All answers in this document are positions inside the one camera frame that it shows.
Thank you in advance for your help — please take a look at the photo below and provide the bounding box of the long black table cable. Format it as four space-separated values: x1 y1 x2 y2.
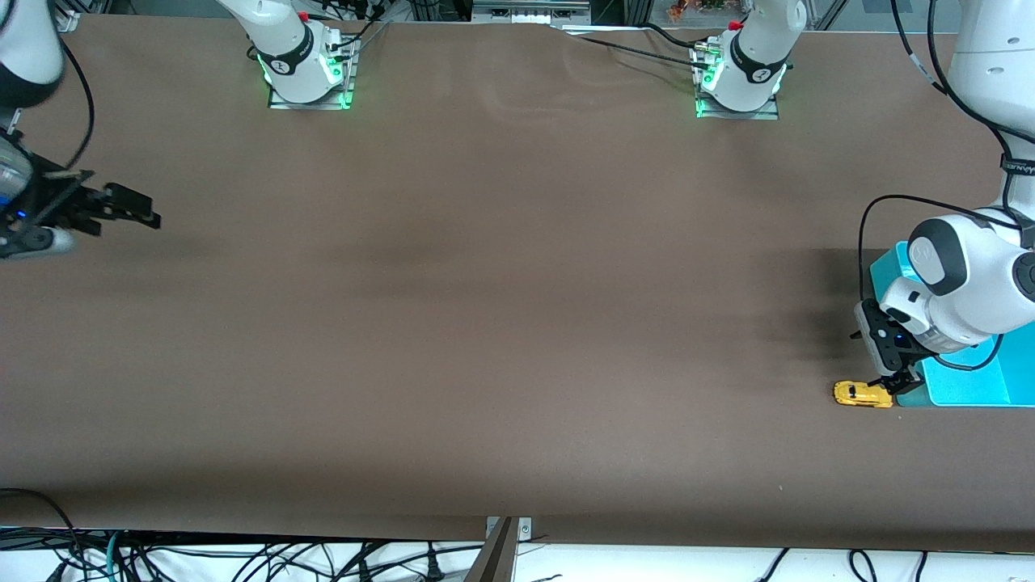
576 34 701 70

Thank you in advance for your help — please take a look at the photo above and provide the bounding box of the small metal edge bracket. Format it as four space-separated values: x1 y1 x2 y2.
485 517 534 542

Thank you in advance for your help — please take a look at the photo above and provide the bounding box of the teal plastic bin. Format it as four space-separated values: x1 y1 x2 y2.
869 241 1035 407

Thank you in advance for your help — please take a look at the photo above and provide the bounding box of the yellow toy beetle car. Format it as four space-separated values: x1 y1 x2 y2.
833 380 895 409

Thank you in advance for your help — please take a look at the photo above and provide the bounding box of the orange green small object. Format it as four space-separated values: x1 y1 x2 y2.
667 0 730 22

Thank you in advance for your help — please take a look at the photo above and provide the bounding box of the grey slanted support beam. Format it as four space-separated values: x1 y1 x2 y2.
464 517 517 582

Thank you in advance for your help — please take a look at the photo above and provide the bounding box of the black right base cable bundle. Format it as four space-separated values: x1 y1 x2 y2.
319 0 391 53

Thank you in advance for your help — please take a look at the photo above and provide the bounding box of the grey power strip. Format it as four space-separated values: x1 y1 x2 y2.
471 2 592 24

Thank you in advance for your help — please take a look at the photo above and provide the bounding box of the short black table cable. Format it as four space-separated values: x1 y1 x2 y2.
640 22 708 51

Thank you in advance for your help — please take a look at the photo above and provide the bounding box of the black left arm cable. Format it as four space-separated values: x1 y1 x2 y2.
857 0 1035 374

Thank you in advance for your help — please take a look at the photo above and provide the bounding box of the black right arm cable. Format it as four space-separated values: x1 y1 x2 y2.
44 40 97 172

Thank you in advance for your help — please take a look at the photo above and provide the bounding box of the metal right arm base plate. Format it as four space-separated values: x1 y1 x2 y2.
268 34 357 111

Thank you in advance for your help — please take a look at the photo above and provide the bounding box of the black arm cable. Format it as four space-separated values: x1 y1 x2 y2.
857 0 1035 374
44 40 97 172

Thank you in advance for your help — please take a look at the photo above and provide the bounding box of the black looped floor cable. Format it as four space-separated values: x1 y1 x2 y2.
0 487 79 560

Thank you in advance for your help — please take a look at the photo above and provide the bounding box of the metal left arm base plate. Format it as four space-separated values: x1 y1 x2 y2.
693 44 782 121

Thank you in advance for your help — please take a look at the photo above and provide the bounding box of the black floor cable bundle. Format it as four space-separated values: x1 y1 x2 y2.
0 525 486 582

